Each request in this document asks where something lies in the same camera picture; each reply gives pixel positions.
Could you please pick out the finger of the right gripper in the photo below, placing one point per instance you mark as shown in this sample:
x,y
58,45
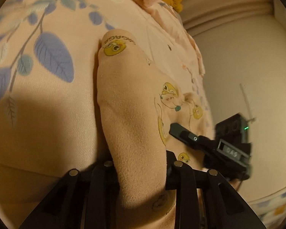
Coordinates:
x,y
196,142

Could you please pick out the pink printed bed quilt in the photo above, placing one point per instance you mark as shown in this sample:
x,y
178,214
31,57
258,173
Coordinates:
x,y
50,120

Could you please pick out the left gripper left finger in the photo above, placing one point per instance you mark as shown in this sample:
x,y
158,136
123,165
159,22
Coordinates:
x,y
80,199

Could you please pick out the peach duck print baby garment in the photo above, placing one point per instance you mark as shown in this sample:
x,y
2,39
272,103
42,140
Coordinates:
x,y
138,103

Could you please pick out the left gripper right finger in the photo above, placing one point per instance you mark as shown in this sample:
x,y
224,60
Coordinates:
x,y
206,199

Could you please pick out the pink curtain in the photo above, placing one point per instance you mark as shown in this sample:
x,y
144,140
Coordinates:
x,y
202,15

